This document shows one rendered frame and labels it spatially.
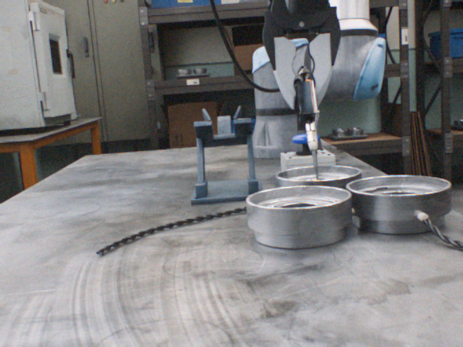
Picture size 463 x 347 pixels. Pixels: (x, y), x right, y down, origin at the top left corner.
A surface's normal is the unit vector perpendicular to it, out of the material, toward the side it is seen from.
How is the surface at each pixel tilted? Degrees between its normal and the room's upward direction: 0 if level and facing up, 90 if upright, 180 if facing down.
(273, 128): 73
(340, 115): 90
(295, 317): 0
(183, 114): 99
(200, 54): 90
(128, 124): 90
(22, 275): 0
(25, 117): 90
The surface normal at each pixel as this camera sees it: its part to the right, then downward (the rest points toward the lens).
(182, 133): 0.09, 0.18
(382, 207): -0.54, 0.18
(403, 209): -0.18, 0.18
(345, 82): -0.29, 0.51
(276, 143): -0.30, -0.13
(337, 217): 0.59, 0.09
